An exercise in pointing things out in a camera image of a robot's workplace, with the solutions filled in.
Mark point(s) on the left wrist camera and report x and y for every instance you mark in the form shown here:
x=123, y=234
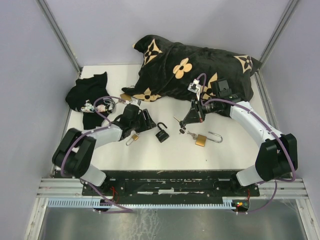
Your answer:
x=136, y=102

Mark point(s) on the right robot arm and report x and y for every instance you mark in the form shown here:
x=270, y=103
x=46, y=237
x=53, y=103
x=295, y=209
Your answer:
x=277, y=155

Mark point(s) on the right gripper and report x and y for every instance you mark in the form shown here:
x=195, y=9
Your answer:
x=196, y=114

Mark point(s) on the silver keys of large padlock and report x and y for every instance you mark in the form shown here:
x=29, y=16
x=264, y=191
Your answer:
x=193, y=135

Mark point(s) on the black-headed keys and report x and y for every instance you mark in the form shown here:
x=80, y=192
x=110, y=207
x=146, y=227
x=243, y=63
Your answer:
x=182, y=125

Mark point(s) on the brass padlock near pillow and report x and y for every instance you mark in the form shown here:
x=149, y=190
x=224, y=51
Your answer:
x=125, y=97

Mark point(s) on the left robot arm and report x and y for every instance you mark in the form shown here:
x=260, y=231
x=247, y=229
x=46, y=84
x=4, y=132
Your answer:
x=75, y=151

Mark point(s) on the slotted cable duct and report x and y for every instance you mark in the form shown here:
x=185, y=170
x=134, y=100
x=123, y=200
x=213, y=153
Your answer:
x=149, y=202

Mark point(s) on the black printed garment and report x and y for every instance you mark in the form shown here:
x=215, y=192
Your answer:
x=90, y=97

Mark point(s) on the black floral pillow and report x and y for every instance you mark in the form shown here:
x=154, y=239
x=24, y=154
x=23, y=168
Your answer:
x=169, y=67

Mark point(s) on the black padlock shackle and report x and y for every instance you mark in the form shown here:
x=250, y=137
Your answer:
x=162, y=135

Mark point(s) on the large brass padlock long shackle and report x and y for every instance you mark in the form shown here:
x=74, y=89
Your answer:
x=200, y=140

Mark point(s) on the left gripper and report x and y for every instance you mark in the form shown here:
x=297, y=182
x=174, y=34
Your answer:
x=148, y=123

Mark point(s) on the small brass padlock long shackle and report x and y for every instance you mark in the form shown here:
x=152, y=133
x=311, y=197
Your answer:
x=132, y=139

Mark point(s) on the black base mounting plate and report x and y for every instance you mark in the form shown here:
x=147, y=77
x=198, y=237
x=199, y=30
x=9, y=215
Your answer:
x=211, y=183

